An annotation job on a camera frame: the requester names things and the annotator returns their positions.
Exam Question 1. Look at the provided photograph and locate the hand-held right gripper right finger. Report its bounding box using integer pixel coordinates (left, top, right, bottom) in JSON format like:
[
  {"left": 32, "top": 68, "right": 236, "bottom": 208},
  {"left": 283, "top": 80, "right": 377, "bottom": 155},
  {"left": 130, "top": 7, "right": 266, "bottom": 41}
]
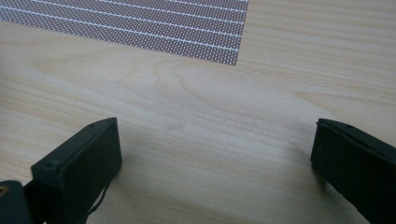
[{"left": 310, "top": 118, "right": 396, "bottom": 224}]

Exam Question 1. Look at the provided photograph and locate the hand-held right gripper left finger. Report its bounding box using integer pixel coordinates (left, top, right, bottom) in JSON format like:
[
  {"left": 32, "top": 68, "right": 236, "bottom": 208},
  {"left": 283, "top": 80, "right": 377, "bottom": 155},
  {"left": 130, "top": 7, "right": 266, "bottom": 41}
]
[{"left": 30, "top": 117, "right": 123, "bottom": 224}]

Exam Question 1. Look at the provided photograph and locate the grey white striped placemat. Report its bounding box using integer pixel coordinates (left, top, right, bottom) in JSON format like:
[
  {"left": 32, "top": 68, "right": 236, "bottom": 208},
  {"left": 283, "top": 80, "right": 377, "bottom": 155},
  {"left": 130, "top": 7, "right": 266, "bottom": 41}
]
[{"left": 0, "top": 0, "right": 250, "bottom": 67}]

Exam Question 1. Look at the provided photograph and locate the right hand-held gripper black cable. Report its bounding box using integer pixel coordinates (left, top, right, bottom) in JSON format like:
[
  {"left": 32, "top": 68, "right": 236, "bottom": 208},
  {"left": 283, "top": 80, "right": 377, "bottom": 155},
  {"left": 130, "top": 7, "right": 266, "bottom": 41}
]
[{"left": 87, "top": 185, "right": 111, "bottom": 217}]

